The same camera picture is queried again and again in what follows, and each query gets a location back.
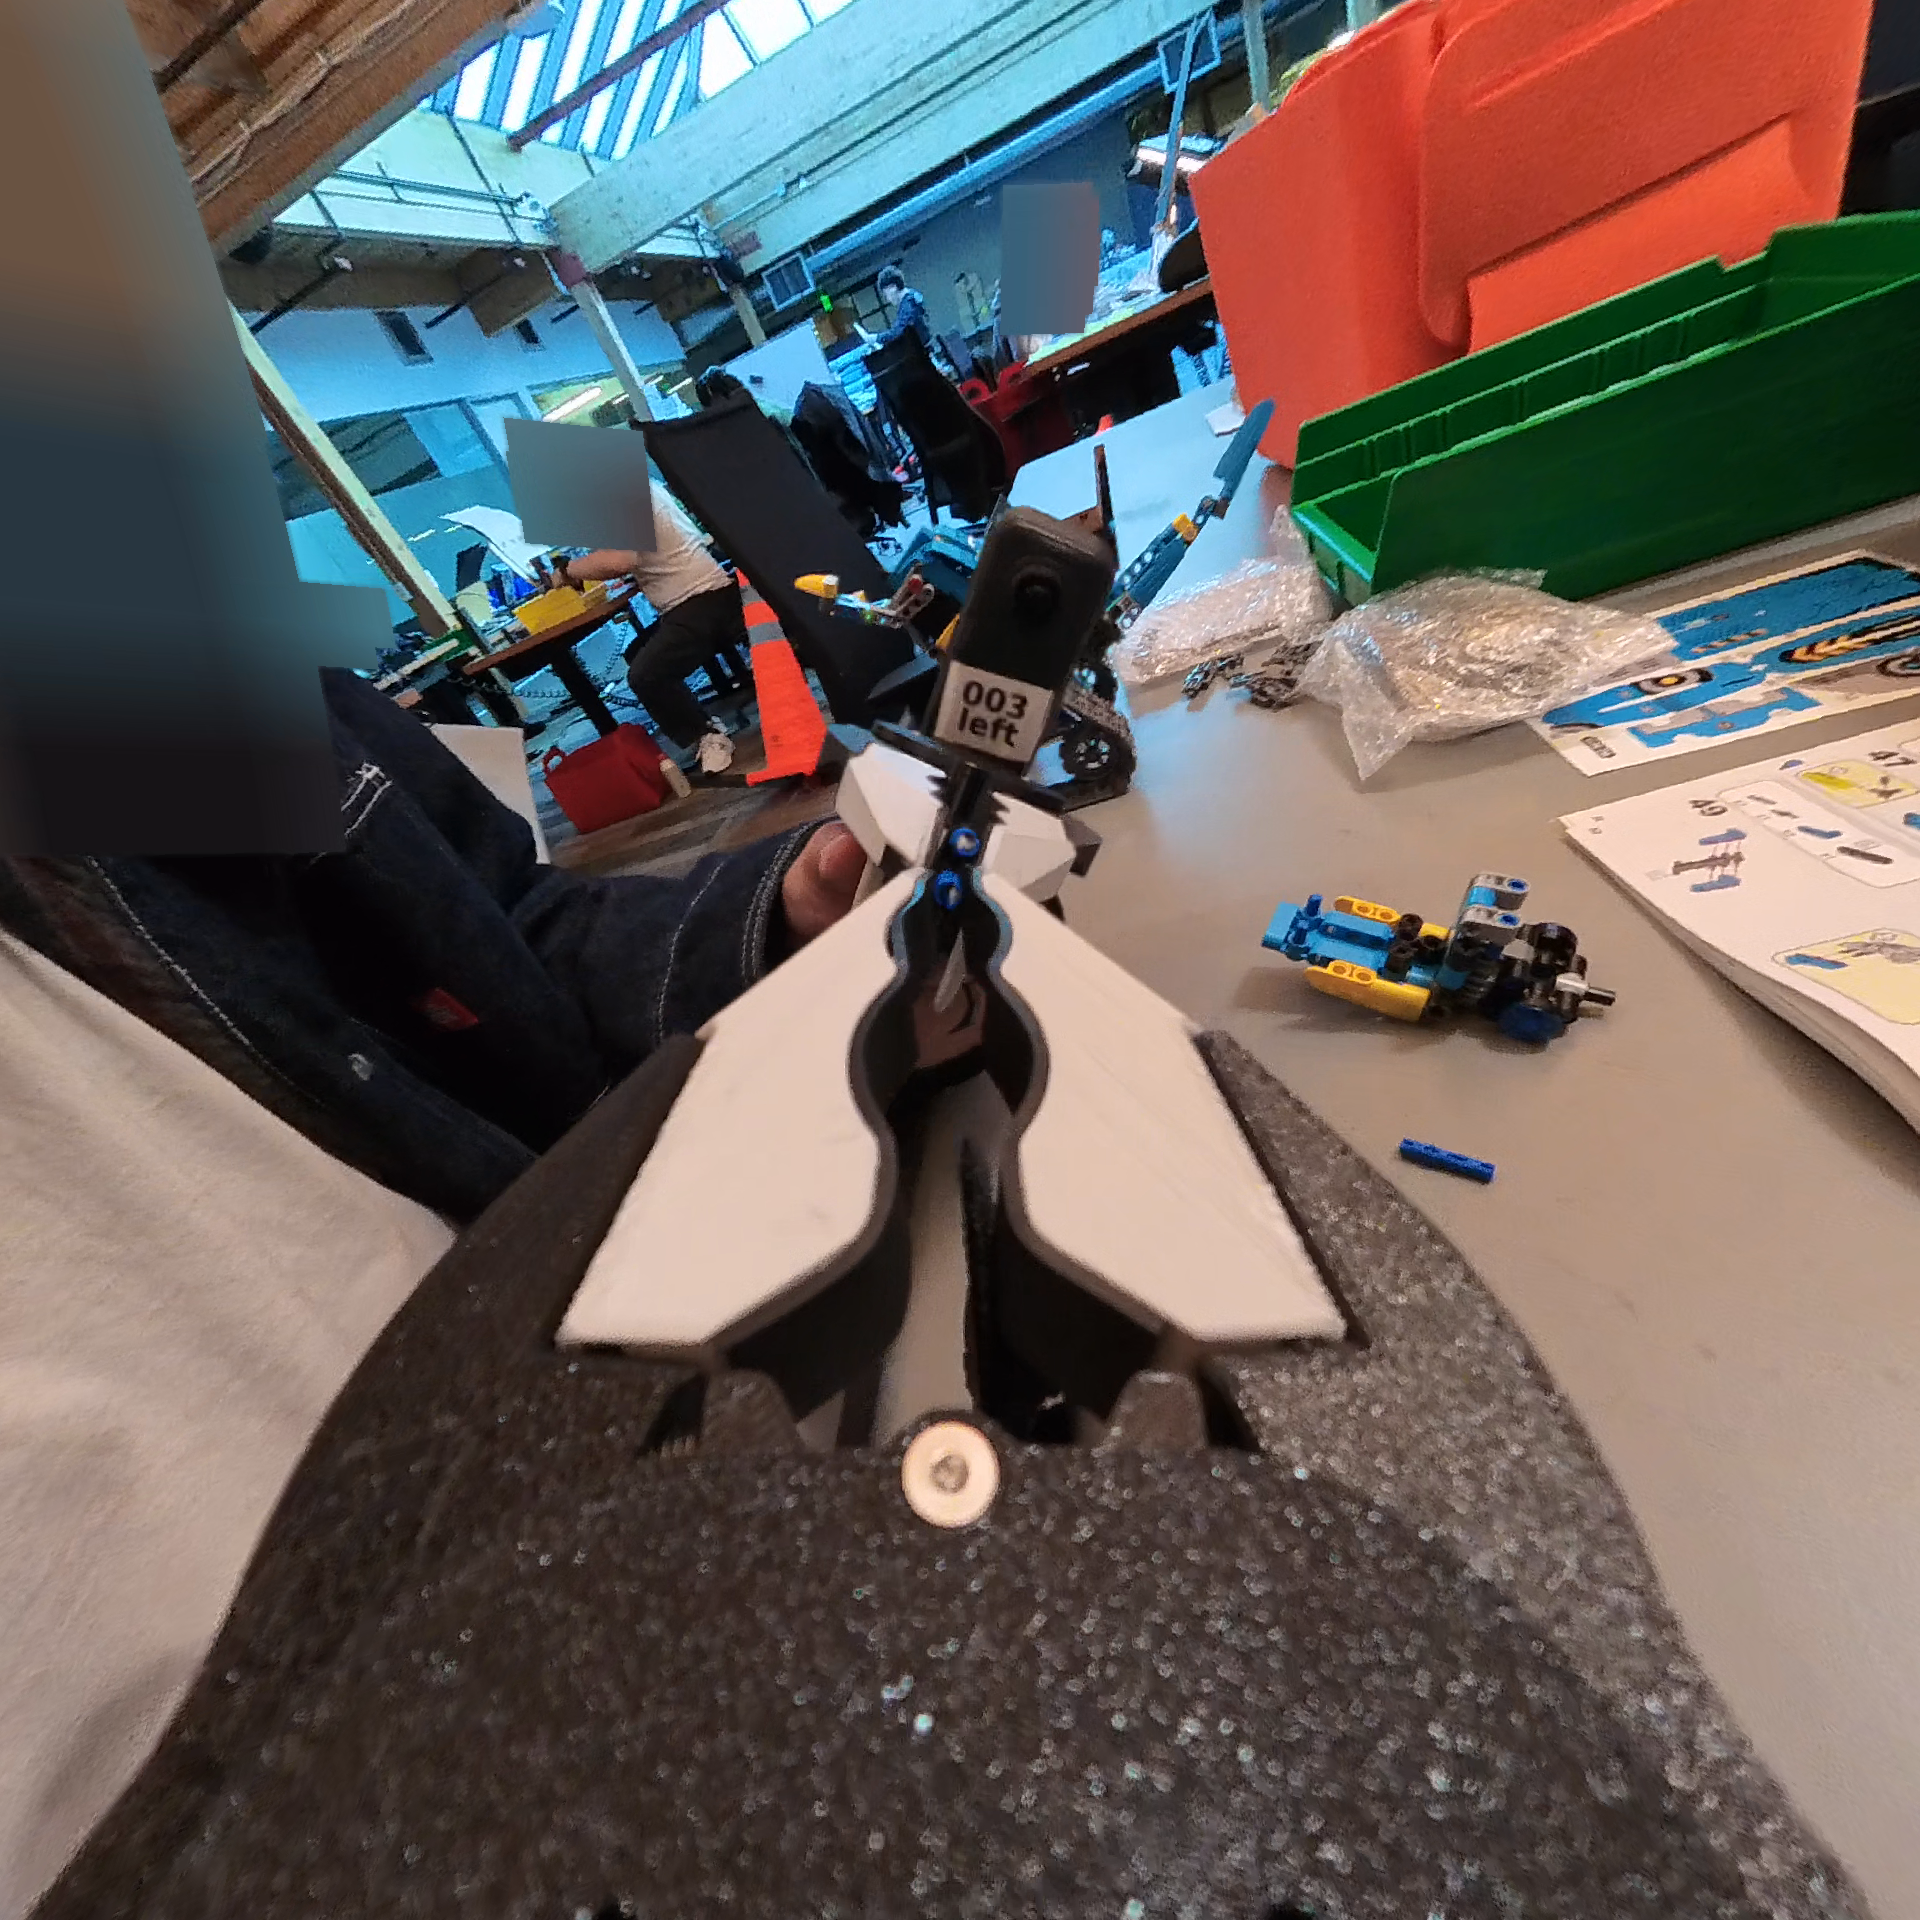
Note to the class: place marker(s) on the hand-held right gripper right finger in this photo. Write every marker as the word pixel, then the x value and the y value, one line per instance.
pixel 1171 1186

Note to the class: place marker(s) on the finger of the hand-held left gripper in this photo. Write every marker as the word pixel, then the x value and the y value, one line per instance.
pixel 1042 855
pixel 885 820

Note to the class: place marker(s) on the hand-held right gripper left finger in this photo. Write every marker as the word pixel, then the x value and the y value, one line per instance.
pixel 734 1186

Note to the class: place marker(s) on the short black ridged beam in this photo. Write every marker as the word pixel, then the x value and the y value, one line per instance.
pixel 938 938

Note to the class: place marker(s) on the blue yellow brick assembly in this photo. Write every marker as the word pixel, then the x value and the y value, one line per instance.
pixel 1440 944

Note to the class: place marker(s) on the grey desk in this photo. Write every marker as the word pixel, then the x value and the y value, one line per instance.
pixel 1651 1349

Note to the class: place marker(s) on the person's left hand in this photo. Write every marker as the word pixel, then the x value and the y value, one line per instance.
pixel 821 886

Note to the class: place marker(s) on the built blue robot model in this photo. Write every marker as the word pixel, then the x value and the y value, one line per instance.
pixel 1094 743

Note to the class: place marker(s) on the orange traffic cone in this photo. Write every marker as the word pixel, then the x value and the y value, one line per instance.
pixel 780 691

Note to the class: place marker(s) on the clear bag of track links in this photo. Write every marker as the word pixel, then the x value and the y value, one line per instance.
pixel 1213 630

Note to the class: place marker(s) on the red bag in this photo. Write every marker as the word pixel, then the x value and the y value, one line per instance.
pixel 609 780

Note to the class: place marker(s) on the black tilted panel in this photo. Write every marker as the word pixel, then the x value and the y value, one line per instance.
pixel 763 525

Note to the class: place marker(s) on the crinkled clear plastic bag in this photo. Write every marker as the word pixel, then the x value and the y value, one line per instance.
pixel 1469 662

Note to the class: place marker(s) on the orange plastic bin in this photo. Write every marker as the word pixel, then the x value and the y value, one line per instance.
pixel 1348 226

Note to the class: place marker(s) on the white shirt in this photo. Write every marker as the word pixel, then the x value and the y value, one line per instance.
pixel 148 1349

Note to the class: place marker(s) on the green plastic bin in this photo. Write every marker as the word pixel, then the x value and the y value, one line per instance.
pixel 1651 452

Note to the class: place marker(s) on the open instruction booklet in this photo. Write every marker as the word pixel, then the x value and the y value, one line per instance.
pixel 1769 886

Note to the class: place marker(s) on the blue sticker sheet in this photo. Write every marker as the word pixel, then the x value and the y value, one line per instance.
pixel 1723 662

